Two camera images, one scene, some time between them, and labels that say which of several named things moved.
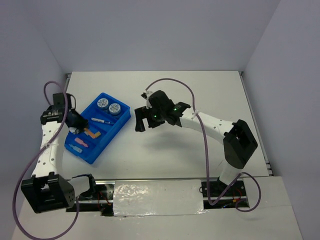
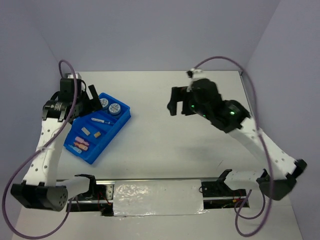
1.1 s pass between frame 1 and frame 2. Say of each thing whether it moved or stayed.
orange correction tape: moved
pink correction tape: stayed
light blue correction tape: stayed
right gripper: moved
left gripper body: moved
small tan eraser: stayed
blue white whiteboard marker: stayed
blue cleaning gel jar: stayed
